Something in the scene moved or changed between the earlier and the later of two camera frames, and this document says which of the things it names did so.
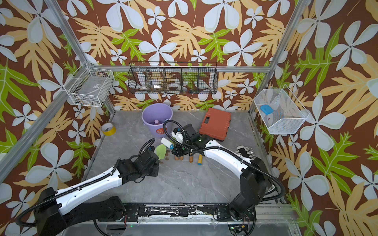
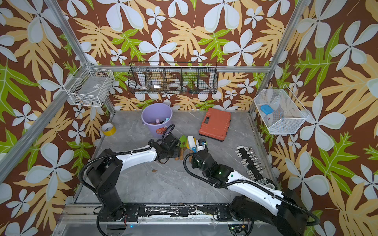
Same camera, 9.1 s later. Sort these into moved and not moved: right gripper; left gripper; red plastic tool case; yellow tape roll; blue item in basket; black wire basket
Moved: right gripper; left gripper
Not moved: red plastic tool case; yellow tape roll; black wire basket; blue item in basket
